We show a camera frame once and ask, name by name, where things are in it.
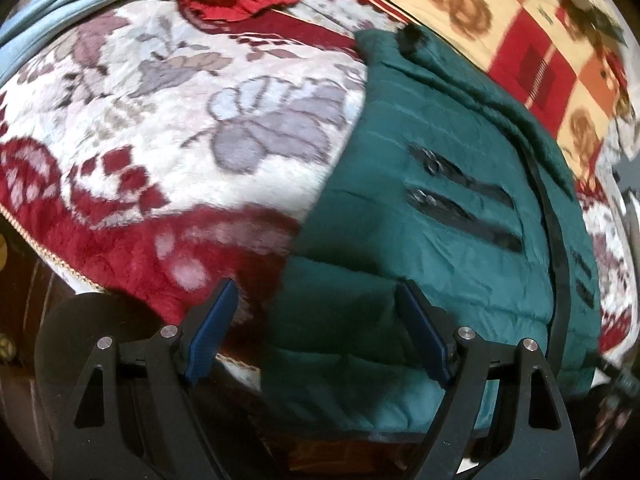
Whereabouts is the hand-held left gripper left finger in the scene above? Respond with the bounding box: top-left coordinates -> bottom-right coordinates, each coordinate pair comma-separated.
52,277 -> 238,480

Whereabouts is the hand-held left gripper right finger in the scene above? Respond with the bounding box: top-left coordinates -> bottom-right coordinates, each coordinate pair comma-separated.
396,279 -> 581,480

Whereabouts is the green puffer jacket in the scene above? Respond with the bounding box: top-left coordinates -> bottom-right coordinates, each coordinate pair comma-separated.
260,27 -> 601,436

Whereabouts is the floral plush blanket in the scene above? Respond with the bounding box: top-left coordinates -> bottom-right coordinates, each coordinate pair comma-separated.
0,0 -> 640,386

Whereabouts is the checkered rose print quilt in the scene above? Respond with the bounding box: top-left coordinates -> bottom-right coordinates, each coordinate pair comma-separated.
320,0 -> 631,181

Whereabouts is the light blue cloth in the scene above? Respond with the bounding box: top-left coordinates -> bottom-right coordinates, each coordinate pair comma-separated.
0,0 -> 151,86

